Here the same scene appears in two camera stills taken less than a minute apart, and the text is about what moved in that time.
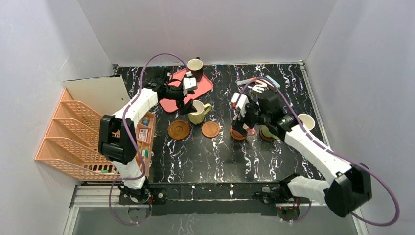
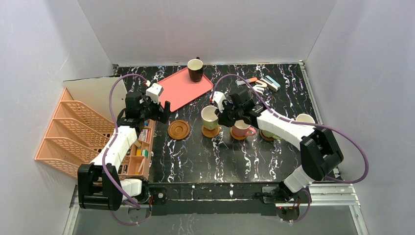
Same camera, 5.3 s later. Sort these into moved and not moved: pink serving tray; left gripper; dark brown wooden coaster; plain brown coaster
Moved: left gripper
Not moved: dark brown wooden coaster; pink serving tray; plain brown coaster
